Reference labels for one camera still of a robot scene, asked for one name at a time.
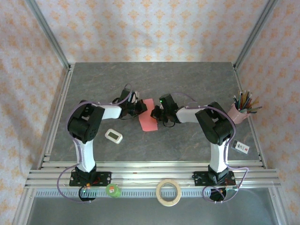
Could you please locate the aluminium table side rail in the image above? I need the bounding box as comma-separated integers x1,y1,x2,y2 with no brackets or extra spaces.
233,65,268,169
37,64,75,169

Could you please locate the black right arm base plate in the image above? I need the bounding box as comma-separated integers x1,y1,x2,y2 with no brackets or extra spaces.
193,171,236,187

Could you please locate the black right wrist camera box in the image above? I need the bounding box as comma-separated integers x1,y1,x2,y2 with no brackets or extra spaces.
159,93,178,110

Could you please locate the aluminium frame leg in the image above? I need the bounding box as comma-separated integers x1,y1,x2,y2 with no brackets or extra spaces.
13,188,36,225
269,188,288,225

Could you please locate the black round cable port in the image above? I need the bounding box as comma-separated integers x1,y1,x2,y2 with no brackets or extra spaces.
210,187,227,203
78,186,98,203

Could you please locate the beige masking tape roll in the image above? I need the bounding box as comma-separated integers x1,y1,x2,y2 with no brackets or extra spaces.
156,179,181,207

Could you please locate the wide aluminium base rail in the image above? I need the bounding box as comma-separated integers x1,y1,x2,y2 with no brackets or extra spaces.
24,169,282,189

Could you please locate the white digital timer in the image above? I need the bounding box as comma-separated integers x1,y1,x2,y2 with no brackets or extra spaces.
105,128,124,144

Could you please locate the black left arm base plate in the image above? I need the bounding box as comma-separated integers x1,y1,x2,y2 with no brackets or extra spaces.
69,171,112,187

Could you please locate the black white badge card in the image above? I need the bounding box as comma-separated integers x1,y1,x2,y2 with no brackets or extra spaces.
231,139,250,155

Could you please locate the narrow aluminium rail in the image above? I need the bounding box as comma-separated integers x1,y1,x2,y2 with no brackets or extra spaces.
38,161,268,170

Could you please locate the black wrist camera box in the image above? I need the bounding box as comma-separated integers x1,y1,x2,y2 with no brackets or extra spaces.
120,87,140,104
159,93,178,110

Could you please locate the pink paper sheet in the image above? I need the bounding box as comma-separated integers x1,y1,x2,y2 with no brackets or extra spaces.
137,98,158,132

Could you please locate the pink pen cup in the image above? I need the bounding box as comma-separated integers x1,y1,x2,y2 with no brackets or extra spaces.
227,103,249,124

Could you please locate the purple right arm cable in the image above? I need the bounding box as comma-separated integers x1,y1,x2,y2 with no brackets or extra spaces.
171,92,249,203

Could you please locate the grey slotted cable duct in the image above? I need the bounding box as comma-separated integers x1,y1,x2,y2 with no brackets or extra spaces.
32,188,275,199

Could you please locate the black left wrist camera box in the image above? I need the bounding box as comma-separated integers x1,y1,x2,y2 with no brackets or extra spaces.
120,87,140,104

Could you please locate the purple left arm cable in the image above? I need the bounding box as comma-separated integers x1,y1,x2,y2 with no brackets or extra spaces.
57,83,139,204

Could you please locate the aluminium frame post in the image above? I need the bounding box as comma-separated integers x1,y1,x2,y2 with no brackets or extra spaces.
233,0,279,71
25,0,72,71

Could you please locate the orange pencil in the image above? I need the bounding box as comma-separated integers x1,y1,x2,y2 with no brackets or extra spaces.
248,97,260,109

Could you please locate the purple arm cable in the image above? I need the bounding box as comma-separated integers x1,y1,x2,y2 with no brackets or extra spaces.
171,92,249,203
57,83,139,204

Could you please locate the green tape roll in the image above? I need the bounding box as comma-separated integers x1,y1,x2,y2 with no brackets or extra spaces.
105,183,122,199

